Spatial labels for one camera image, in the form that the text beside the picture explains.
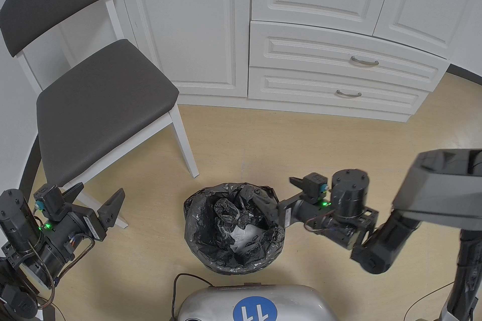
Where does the black plastic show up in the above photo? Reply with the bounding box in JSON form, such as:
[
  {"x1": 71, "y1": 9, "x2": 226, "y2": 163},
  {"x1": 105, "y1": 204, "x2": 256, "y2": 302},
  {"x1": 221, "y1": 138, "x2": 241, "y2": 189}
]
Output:
[{"x1": 214, "y1": 197, "x2": 247, "y2": 233}]

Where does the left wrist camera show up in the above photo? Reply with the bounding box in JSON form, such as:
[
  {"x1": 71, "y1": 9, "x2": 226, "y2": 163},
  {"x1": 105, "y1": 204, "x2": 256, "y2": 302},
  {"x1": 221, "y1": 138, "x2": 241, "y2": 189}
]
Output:
[{"x1": 33, "y1": 184, "x2": 68, "y2": 221}]

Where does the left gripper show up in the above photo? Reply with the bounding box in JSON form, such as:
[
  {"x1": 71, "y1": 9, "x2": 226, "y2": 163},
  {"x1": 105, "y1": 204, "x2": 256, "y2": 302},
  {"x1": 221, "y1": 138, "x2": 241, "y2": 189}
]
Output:
[{"x1": 56, "y1": 182, "x2": 126, "y2": 242}]

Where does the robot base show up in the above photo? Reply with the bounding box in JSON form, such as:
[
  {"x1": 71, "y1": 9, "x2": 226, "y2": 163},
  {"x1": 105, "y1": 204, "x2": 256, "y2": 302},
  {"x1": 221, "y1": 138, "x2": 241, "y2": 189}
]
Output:
[{"x1": 177, "y1": 284, "x2": 337, "y2": 321}]

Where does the black cable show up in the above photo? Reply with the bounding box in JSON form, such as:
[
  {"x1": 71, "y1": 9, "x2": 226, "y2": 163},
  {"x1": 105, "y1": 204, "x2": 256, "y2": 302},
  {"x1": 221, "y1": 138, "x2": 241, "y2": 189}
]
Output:
[{"x1": 171, "y1": 273, "x2": 215, "y2": 318}]

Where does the grey and white chair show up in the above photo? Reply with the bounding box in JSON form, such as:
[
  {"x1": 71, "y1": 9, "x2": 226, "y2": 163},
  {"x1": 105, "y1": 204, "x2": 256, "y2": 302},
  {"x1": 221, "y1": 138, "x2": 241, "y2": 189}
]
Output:
[{"x1": 0, "y1": 0, "x2": 199, "y2": 230}]

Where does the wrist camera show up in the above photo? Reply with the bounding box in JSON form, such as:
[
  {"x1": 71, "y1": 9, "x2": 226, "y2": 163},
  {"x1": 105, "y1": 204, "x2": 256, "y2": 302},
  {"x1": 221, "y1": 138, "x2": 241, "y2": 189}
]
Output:
[
  {"x1": 33, "y1": 184, "x2": 68, "y2": 221},
  {"x1": 304, "y1": 173, "x2": 329, "y2": 204}
]

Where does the black plastic bag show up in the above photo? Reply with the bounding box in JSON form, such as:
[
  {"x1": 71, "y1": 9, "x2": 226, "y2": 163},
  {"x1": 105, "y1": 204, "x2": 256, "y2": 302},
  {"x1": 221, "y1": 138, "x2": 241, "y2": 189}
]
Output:
[{"x1": 183, "y1": 182, "x2": 285, "y2": 275}]

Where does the white paper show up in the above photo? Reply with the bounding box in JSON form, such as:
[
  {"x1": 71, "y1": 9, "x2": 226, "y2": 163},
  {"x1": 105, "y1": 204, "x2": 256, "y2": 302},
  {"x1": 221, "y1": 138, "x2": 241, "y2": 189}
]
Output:
[{"x1": 230, "y1": 223, "x2": 264, "y2": 252}]

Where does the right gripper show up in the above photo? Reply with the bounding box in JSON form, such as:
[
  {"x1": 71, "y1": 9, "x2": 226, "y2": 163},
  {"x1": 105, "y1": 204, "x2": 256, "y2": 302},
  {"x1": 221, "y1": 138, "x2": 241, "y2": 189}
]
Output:
[{"x1": 278, "y1": 177, "x2": 325, "y2": 229}]

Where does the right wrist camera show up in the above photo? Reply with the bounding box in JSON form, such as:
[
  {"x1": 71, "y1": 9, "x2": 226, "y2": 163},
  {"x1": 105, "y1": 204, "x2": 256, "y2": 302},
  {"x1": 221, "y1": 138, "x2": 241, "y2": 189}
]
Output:
[{"x1": 304, "y1": 173, "x2": 329, "y2": 204}]

